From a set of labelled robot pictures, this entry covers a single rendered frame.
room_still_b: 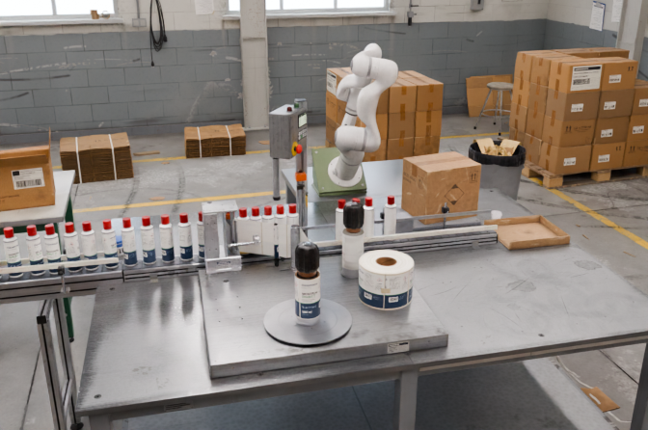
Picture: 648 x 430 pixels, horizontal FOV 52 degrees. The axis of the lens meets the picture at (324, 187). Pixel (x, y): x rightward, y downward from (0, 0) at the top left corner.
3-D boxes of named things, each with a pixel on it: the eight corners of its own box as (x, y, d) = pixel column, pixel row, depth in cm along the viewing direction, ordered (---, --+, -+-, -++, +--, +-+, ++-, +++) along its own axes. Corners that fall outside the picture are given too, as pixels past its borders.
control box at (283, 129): (269, 157, 277) (268, 113, 271) (286, 147, 292) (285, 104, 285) (291, 160, 274) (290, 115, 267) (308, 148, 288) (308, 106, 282)
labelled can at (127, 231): (124, 268, 271) (119, 221, 264) (124, 262, 276) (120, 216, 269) (137, 266, 272) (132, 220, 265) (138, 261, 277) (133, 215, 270)
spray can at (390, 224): (386, 242, 295) (387, 199, 288) (382, 237, 300) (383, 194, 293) (396, 240, 296) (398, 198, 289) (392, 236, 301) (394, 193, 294)
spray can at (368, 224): (364, 244, 293) (364, 201, 286) (360, 239, 298) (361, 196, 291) (375, 243, 294) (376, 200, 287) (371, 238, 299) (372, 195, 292)
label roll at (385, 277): (412, 311, 239) (414, 275, 234) (356, 308, 241) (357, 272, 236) (412, 284, 258) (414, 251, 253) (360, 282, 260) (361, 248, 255)
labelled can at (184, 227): (180, 262, 276) (176, 216, 269) (180, 256, 281) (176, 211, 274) (193, 260, 277) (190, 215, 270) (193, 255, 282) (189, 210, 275)
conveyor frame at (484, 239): (122, 282, 270) (121, 272, 269) (124, 270, 280) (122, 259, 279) (497, 243, 305) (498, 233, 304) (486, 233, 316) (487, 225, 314)
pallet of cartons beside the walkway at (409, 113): (441, 174, 652) (446, 84, 622) (360, 183, 629) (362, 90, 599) (393, 142, 760) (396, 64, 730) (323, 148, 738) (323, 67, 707)
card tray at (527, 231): (509, 250, 299) (510, 242, 298) (483, 228, 323) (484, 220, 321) (569, 243, 305) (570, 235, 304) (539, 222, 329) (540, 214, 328)
